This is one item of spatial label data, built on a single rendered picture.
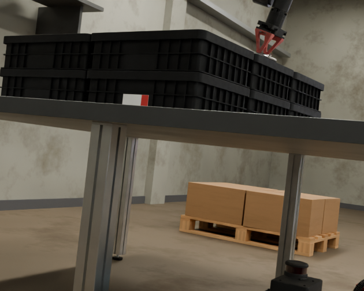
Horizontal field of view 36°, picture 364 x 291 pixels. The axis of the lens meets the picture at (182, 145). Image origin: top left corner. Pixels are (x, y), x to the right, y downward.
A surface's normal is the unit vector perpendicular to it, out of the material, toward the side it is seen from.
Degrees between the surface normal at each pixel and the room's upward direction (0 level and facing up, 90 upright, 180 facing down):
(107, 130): 90
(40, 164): 90
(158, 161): 90
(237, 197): 90
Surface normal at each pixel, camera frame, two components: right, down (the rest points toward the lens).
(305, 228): -0.48, -0.07
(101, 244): 0.87, 0.09
